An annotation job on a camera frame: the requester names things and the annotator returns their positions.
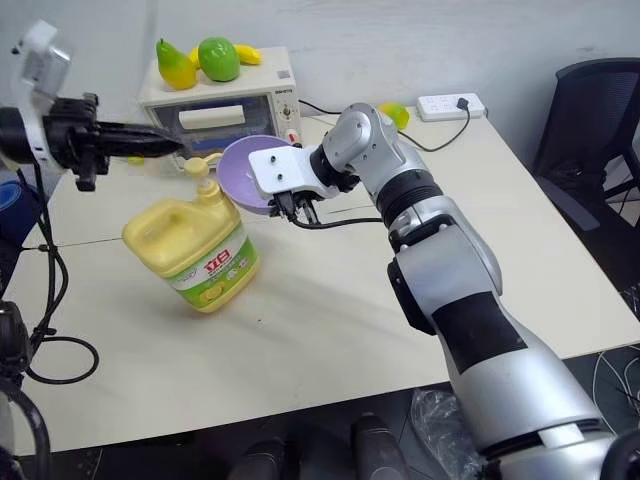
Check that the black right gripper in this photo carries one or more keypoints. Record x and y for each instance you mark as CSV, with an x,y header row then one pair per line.
x,y
305,205

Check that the white toaster oven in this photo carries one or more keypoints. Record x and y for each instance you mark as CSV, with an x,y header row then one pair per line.
x,y
210,107

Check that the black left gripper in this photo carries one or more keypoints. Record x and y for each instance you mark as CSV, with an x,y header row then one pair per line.
x,y
75,140

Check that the yellow toy banana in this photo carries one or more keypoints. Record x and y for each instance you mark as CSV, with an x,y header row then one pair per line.
x,y
248,54

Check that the small yellow cap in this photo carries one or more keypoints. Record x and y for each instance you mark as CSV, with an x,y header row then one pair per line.
x,y
136,160

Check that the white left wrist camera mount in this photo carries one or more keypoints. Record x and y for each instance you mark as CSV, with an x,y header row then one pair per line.
x,y
32,110

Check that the yellow pump dish soap bottle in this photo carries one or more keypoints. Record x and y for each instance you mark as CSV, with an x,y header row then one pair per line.
x,y
200,250

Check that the yellow green toy mango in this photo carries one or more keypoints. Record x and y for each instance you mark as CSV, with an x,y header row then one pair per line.
x,y
396,115

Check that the purple plastic bowl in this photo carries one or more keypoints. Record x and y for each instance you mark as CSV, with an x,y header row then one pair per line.
x,y
240,167

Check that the white power strip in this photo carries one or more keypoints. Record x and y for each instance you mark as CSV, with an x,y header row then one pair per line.
x,y
445,107

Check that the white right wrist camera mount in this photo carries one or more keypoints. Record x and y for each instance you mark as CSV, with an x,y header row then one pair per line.
x,y
280,167

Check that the clear plastic bag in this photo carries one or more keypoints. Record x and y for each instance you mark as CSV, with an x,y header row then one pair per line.
x,y
440,430

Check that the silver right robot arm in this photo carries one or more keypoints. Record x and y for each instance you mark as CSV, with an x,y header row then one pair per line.
x,y
500,380

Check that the black office chair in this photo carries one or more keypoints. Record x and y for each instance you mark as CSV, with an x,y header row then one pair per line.
x,y
580,130

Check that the blue round object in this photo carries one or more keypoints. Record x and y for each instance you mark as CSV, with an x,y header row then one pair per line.
x,y
9,197

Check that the yellow green toy pear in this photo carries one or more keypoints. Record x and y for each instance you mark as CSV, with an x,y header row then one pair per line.
x,y
175,67

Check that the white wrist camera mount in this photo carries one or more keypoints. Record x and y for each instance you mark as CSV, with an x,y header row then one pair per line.
x,y
280,167
32,110

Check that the dark rounded shape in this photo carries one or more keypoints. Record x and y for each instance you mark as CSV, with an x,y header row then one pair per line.
x,y
375,447

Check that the green toy apple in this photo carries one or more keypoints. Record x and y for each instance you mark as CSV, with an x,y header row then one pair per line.
x,y
218,59

